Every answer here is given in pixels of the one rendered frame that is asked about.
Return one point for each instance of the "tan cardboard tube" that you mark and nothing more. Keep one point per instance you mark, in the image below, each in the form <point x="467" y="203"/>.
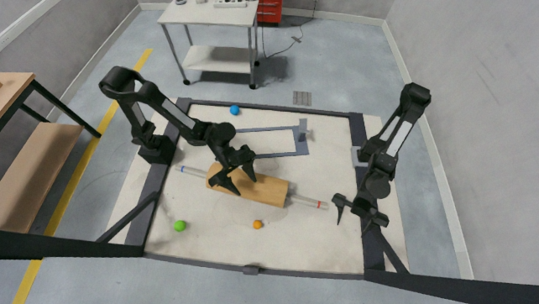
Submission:
<point x="267" y="189"/>

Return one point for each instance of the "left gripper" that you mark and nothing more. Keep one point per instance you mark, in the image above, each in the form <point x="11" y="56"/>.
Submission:
<point x="222" y="176"/>

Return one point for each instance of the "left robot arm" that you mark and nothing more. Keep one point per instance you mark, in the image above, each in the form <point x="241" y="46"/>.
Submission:
<point x="119" y="84"/>

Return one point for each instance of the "blue egg-shaped object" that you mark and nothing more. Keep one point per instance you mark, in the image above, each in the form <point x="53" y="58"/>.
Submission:
<point x="234" y="110"/>

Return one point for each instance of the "grey rack with two cradles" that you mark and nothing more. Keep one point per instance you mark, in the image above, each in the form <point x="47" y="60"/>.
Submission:
<point x="299" y="134"/>

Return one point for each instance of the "small green ball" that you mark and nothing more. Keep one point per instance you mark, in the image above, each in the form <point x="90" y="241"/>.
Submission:
<point x="179" y="226"/>

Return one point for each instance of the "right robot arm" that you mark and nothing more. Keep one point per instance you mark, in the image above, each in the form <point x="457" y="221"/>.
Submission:
<point x="392" y="136"/>

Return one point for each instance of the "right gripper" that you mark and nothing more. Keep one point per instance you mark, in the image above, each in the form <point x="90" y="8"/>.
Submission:
<point x="377" y="221"/>

